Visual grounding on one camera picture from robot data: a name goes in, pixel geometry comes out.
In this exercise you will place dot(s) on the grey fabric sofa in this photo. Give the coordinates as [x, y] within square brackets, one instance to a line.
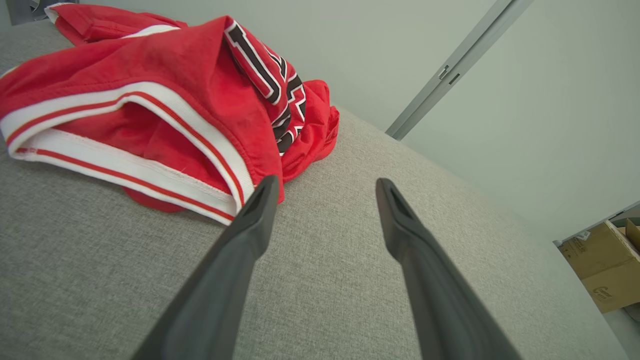
[325, 300]

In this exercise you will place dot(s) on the red shorts with white trim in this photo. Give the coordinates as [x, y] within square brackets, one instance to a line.
[85, 20]

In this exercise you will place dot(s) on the grey metal door frame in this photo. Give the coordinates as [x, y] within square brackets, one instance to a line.
[450, 70]

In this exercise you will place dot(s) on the red Bulls jersey white sleeves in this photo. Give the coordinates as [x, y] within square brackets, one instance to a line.
[175, 65]

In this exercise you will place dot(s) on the brown cardboard box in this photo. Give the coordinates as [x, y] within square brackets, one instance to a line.
[605, 265]

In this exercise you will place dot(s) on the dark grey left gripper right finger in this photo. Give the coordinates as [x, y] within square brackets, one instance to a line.
[430, 280]

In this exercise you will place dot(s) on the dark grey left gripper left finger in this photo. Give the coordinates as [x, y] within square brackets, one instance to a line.
[225, 280]

